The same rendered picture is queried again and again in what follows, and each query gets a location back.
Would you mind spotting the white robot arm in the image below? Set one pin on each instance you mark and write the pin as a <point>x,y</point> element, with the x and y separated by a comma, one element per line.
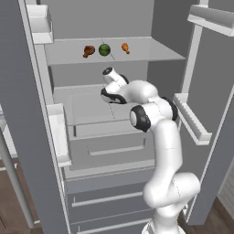
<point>167,146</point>

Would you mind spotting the grey fridge body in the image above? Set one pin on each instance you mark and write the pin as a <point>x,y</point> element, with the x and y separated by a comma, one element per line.
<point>97,18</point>

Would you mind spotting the grey crisper drawer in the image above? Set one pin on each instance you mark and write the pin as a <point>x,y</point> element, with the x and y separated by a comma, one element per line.
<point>112,138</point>

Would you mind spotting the grey left fridge door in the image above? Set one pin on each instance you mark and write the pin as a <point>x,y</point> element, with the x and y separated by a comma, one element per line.
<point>21,106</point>

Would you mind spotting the white door bin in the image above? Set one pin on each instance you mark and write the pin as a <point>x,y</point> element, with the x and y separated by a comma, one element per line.
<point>59,134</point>
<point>192,122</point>
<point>213,18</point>
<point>41,27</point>

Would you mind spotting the grey fridge door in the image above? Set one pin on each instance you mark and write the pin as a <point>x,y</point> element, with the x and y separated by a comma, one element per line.
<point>21,106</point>
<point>210,91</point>

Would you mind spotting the dark brown chicken drumstick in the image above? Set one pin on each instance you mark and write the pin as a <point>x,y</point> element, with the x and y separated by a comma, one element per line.
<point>88,50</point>

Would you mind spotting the green avocado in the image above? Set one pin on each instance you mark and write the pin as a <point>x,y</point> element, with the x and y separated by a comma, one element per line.
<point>104,50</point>

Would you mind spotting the orange chicken drumstick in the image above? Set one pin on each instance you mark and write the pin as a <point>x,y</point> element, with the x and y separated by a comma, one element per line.
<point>125,47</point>

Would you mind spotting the glass fridge shelf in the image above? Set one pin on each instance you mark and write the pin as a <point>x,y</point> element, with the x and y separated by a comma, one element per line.
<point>85,105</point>
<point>146,51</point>

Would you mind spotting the grey freezer drawer front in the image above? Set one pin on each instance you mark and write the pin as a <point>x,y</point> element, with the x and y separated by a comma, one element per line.
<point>109,220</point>
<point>103,190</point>

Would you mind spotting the grey right fridge door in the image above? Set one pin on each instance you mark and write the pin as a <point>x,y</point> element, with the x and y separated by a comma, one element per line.
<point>210,91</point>

